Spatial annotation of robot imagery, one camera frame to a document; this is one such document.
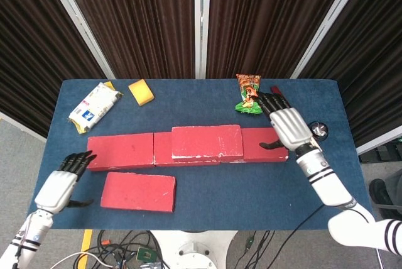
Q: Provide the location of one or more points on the round black metal object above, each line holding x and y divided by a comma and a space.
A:
320, 130

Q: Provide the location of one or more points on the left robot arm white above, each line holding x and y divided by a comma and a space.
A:
28, 237

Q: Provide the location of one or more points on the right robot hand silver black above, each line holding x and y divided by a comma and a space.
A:
290, 127

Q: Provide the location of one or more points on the green orange snack bag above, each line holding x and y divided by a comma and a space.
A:
248, 93

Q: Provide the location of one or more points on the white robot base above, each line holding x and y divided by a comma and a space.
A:
191, 247

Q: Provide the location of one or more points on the white tissue pack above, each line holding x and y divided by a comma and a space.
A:
92, 107

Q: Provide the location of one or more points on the green circuit board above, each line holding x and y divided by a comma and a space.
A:
146, 254

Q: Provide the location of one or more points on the black shoe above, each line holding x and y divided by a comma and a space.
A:
381, 196

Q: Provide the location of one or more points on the red brick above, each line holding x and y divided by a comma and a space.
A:
119, 151
161, 149
205, 140
254, 152
138, 192

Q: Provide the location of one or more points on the yellow sponge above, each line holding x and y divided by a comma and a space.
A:
141, 91

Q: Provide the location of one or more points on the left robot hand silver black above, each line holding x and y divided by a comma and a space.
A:
56, 188

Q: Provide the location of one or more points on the blue table cloth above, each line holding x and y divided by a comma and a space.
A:
194, 105

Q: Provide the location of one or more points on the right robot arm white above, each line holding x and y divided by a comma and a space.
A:
329, 187

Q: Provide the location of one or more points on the brown pleated curtain panel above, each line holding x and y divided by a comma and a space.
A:
31, 46
267, 20
138, 20
370, 61

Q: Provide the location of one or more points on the white partition post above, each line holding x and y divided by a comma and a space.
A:
329, 20
78, 17
380, 144
202, 24

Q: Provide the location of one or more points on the dark red long box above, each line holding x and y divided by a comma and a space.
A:
276, 89

